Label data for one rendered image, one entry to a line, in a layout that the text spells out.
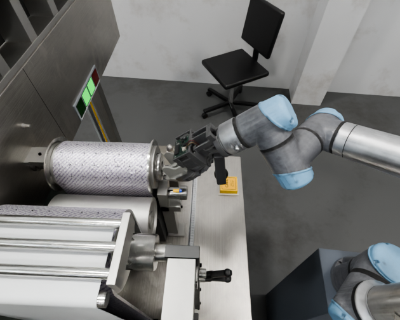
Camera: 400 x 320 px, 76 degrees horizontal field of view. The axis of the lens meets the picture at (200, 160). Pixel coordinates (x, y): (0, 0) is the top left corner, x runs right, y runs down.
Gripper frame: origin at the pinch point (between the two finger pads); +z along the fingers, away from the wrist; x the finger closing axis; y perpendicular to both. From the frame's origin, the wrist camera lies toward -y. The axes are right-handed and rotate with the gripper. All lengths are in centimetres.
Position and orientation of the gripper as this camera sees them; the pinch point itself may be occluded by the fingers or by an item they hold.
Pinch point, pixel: (169, 174)
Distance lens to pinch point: 70.1
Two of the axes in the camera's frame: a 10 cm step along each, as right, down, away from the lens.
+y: -6.4, -4.8, -6.0
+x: -0.3, 8.0, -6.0
